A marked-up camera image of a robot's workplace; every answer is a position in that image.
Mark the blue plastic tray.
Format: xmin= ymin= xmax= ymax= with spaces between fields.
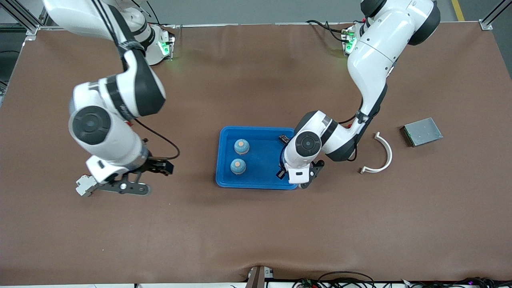
xmin=216 ymin=126 xmax=300 ymax=190

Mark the white circuit breaker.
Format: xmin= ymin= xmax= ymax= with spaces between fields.
xmin=76 ymin=175 xmax=99 ymax=197

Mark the white curved plastic clip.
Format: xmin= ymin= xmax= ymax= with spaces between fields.
xmin=360 ymin=132 xmax=393 ymax=174

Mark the grey metal box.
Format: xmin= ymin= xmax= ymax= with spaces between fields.
xmin=401 ymin=117 xmax=444 ymax=148

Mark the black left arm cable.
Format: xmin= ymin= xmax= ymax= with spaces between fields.
xmin=280 ymin=96 xmax=390 ymax=172

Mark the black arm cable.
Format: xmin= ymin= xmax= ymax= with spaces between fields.
xmin=90 ymin=0 xmax=180 ymax=160
xmin=280 ymin=96 xmax=390 ymax=172

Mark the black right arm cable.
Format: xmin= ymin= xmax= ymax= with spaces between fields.
xmin=90 ymin=0 xmax=180 ymax=160

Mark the grey table edge bracket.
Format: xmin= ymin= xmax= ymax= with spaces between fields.
xmin=245 ymin=266 xmax=275 ymax=288

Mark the black right base cable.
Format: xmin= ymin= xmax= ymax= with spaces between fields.
xmin=146 ymin=2 xmax=176 ymax=28

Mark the black base cable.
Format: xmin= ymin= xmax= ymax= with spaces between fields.
xmin=146 ymin=2 xmax=176 ymax=28
xmin=306 ymin=19 xmax=349 ymax=43

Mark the aluminium table edge rail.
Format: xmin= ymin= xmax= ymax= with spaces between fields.
xmin=38 ymin=22 xmax=490 ymax=31

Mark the black left base cable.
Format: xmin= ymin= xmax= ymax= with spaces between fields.
xmin=306 ymin=19 xmax=349 ymax=43

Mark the aluminium frame profile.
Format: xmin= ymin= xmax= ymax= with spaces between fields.
xmin=0 ymin=0 xmax=54 ymax=41
xmin=479 ymin=0 xmax=512 ymax=30

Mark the black cable bundle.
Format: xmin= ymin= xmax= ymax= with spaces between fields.
xmin=294 ymin=271 xmax=512 ymax=288

